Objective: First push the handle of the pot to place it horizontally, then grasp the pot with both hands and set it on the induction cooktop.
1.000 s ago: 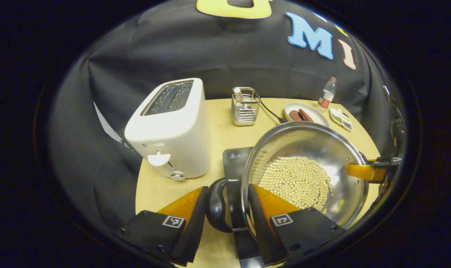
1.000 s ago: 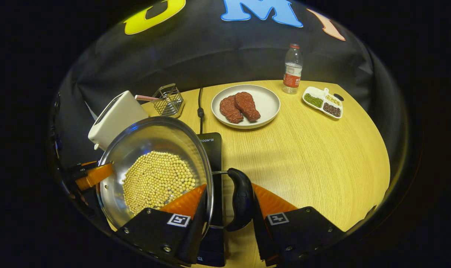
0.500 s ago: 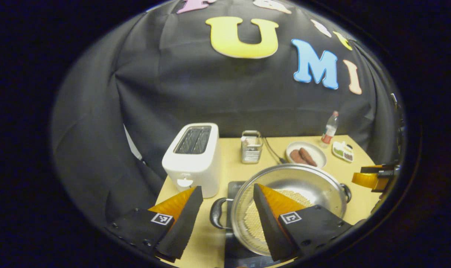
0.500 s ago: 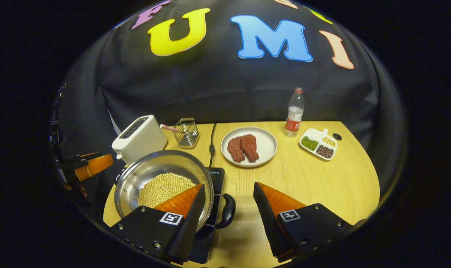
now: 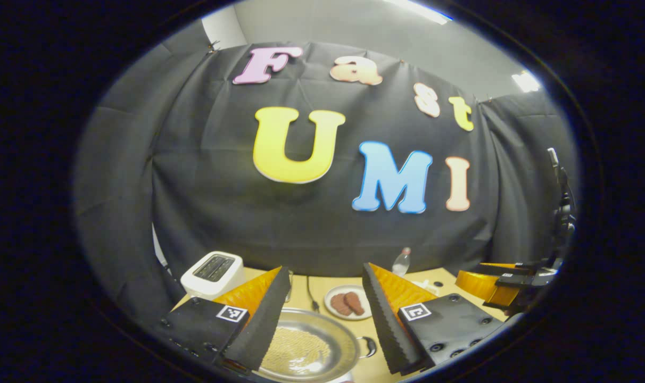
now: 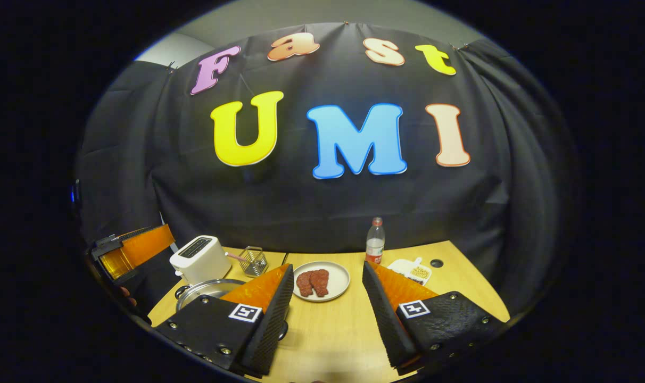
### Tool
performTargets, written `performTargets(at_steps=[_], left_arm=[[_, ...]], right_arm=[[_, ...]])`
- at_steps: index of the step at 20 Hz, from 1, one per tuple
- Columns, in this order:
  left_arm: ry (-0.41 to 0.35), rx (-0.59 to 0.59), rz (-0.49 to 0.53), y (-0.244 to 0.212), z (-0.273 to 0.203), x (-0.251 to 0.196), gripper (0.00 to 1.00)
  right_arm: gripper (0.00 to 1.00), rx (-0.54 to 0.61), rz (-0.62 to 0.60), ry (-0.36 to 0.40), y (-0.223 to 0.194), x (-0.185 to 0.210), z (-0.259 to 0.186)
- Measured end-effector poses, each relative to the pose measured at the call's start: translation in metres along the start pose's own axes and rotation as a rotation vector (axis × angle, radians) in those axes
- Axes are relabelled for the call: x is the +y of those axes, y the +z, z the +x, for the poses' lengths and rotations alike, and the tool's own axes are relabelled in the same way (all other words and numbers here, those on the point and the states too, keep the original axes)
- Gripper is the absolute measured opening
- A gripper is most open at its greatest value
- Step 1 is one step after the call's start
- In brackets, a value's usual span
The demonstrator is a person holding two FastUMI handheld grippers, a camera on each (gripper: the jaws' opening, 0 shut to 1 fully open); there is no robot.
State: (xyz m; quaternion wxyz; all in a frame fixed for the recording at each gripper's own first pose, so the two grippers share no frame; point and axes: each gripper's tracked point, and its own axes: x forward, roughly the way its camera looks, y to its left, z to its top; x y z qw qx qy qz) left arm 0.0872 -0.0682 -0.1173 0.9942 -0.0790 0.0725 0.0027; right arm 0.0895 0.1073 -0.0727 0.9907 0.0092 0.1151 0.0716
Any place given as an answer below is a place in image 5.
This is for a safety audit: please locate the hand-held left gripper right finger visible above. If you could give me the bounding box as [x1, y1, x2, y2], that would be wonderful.
[361, 262, 508, 376]

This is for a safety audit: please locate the clear bottle with red label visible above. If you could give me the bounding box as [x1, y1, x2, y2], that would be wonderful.
[392, 247, 411, 277]

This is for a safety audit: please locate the black backdrop cloth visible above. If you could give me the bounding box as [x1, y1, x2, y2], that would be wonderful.
[72, 21, 578, 325]

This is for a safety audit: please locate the ceiling light panel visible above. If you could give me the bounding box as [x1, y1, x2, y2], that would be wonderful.
[511, 71, 541, 94]

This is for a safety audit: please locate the white toaster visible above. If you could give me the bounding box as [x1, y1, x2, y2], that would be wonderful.
[180, 251, 246, 299]

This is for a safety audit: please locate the brown meat piece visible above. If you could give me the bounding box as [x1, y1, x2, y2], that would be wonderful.
[330, 293, 351, 317]
[344, 291, 366, 316]

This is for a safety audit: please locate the white round plate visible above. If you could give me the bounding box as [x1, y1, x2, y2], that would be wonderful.
[324, 285, 374, 321]

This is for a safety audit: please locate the steel pot with black handle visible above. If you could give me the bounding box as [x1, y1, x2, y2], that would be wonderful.
[251, 307, 378, 383]

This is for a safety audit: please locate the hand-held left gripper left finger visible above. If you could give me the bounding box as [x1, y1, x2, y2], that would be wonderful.
[160, 266, 292, 374]

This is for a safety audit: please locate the pile of yellow soybeans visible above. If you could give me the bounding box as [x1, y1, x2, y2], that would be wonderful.
[261, 326, 333, 373]

